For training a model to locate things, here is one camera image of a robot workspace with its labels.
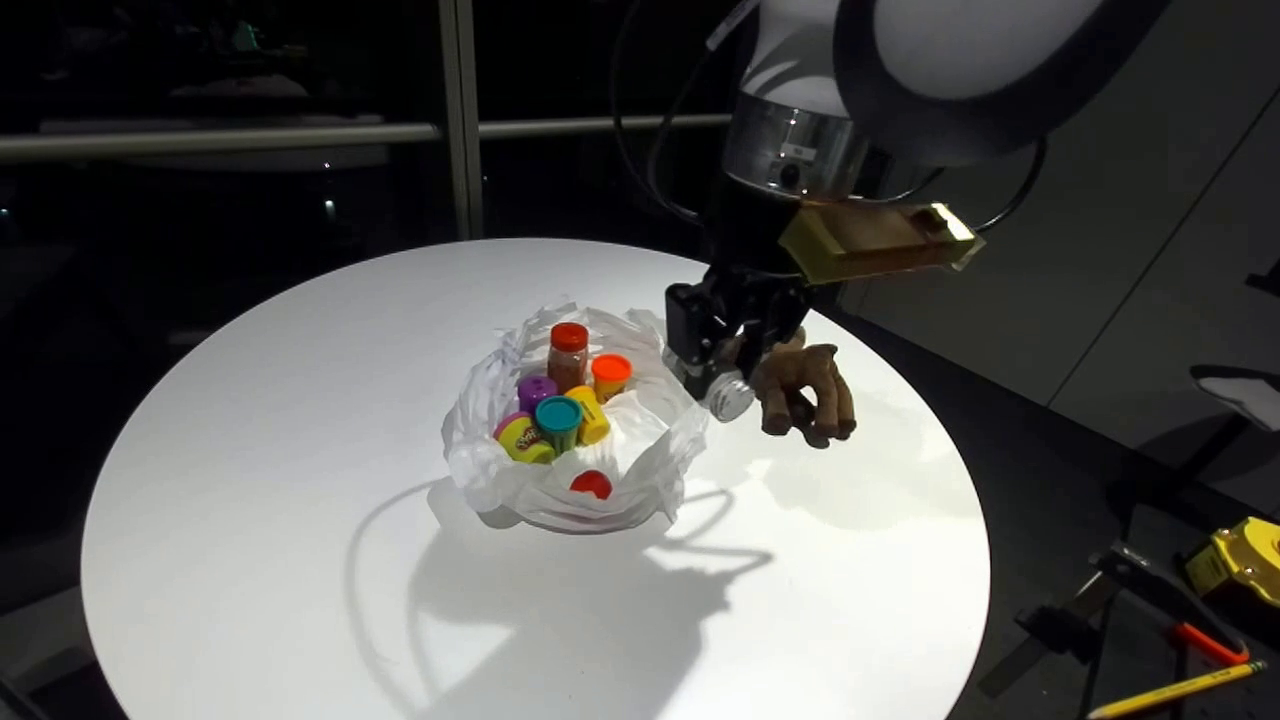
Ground white pill bottle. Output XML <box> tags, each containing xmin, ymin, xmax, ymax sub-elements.
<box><xmin>703</xmin><ymin>373</ymin><xmax>757</xmax><ymax>423</ymax></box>

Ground red round lid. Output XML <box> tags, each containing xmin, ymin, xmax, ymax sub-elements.
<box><xmin>569</xmin><ymin>473</ymin><xmax>613</xmax><ymax>499</ymax></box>

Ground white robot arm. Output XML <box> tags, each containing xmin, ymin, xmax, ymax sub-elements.
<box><xmin>669</xmin><ymin>0</ymin><xmax>1174</xmax><ymax>396</ymax></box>

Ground yellow pencil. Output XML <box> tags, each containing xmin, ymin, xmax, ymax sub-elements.
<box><xmin>1087</xmin><ymin>661</ymin><xmax>1268</xmax><ymax>720</ymax></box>

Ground orange lid play-doh tub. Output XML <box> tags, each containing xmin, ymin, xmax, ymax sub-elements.
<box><xmin>594</xmin><ymin>351</ymin><xmax>632</xmax><ymax>401</ymax></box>

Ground red handled pliers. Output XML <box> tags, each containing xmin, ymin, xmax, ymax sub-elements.
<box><xmin>1017</xmin><ymin>545</ymin><xmax>1251</xmax><ymax>662</ymax></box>

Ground brown spice jar red lid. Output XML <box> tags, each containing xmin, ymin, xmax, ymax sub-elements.
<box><xmin>549</xmin><ymin>318</ymin><xmax>587</xmax><ymax>391</ymax></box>

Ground yellow-green play-doh tub pink lid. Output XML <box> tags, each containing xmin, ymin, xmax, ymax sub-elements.
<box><xmin>497</xmin><ymin>413</ymin><xmax>556</xmax><ymax>465</ymax></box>

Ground metal window railing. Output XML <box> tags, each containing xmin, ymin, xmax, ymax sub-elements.
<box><xmin>0</xmin><ymin>113</ymin><xmax>740</xmax><ymax>167</ymax></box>

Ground purple play-doh tub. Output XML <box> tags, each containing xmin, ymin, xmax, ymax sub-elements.
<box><xmin>518</xmin><ymin>377</ymin><xmax>560</xmax><ymax>413</ymax></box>

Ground yellow tool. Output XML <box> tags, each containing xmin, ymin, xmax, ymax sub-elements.
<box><xmin>1185</xmin><ymin>514</ymin><xmax>1280</xmax><ymax>606</ymax></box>

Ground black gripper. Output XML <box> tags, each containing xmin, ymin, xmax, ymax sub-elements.
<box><xmin>664</xmin><ymin>194</ymin><xmax>810</xmax><ymax>401</ymax></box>

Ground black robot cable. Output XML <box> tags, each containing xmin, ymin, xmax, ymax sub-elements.
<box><xmin>609</xmin><ymin>0</ymin><xmax>753</xmax><ymax>224</ymax></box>

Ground yellow play-doh tub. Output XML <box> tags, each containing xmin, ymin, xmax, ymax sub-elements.
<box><xmin>566</xmin><ymin>385</ymin><xmax>613</xmax><ymax>443</ymax></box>

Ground teal lid play-doh tub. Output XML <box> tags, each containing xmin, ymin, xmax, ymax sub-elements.
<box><xmin>532</xmin><ymin>396</ymin><xmax>583</xmax><ymax>453</ymax></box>

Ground brown plush moose toy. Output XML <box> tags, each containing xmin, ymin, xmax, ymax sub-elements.
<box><xmin>753</xmin><ymin>342</ymin><xmax>855</xmax><ymax>443</ymax></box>

